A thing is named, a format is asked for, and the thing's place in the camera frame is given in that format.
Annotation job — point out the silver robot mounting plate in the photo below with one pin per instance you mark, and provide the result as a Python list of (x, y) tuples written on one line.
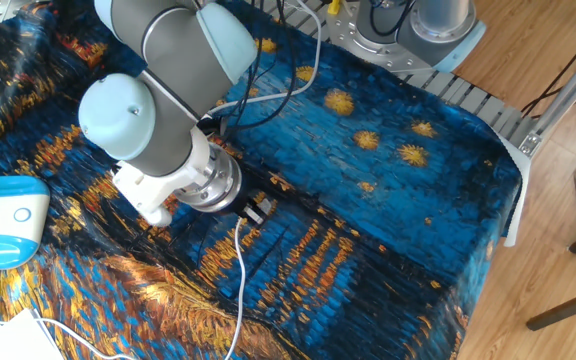
[(348, 35)]

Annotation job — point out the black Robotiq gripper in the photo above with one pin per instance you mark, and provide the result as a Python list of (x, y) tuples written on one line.
[(238, 204)]

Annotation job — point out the white paper sheets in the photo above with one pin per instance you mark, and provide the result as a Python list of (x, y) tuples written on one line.
[(3, 340)]

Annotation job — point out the aluminium frame beam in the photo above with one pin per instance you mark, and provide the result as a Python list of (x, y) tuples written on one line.
[(568, 87)]

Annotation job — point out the white table corner bracket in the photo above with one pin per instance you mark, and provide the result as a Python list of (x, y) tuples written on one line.
[(518, 200)]

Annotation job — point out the starry night painting tablecloth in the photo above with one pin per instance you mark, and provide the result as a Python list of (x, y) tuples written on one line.
[(368, 225)]

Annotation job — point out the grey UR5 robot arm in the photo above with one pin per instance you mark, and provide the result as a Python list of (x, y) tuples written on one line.
[(168, 75)]

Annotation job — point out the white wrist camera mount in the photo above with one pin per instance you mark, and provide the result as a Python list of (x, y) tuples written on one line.
[(148, 192)]

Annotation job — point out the yellow connector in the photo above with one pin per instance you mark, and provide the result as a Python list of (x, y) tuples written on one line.
[(334, 6)]

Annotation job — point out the silver wrist flange adapter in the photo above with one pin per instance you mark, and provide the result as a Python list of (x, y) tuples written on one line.
[(215, 185)]

